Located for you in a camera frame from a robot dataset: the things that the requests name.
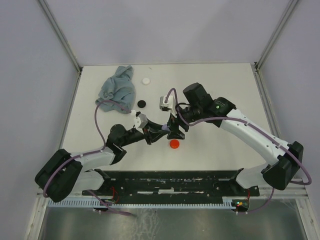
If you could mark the black earbud charging case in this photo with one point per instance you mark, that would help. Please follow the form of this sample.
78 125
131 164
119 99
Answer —
141 104

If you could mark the blue crumpled cloth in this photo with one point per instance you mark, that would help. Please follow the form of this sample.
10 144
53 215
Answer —
118 92

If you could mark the purple earbud charging case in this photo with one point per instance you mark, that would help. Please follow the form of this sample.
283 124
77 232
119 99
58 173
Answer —
165 128

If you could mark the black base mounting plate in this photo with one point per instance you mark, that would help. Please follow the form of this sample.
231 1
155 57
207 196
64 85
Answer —
201 186

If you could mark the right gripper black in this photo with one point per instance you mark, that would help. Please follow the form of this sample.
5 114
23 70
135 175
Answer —
173 124

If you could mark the aluminium frame rail left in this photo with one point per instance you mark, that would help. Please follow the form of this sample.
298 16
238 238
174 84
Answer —
45 8

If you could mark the aluminium frame rail right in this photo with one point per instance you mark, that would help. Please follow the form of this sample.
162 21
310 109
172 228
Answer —
268 105

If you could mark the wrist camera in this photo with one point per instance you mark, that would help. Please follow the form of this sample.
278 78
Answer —
140 121
169 105

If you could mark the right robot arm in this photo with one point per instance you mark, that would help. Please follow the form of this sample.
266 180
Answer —
282 159

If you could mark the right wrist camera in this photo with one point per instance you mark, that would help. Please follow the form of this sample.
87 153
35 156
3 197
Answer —
169 105

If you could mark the orange earbud charging case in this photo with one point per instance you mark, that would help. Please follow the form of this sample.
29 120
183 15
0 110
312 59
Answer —
174 143

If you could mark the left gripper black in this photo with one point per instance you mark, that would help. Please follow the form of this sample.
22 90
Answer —
152 132

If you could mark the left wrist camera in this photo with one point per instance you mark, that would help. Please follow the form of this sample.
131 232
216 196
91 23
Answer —
140 121

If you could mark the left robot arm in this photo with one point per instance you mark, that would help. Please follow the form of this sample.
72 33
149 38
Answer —
65 173

